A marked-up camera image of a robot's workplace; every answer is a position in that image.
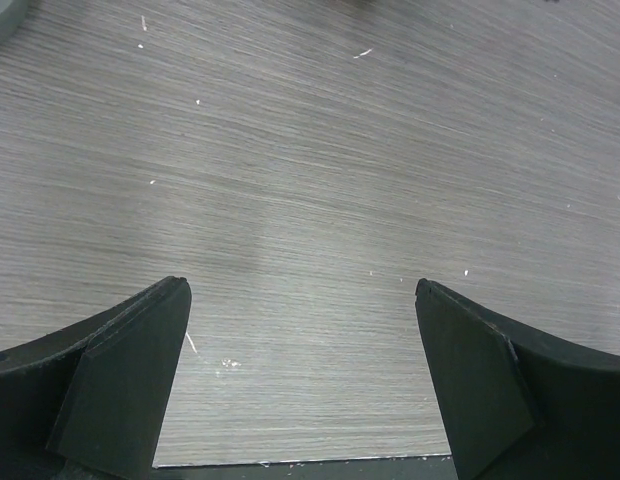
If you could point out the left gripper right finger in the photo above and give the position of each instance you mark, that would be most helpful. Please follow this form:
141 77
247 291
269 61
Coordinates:
517 402

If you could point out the grey plastic tray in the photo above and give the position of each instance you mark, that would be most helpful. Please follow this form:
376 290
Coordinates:
12 14

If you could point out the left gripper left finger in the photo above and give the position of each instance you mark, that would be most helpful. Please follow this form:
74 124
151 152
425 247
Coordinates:
89 400

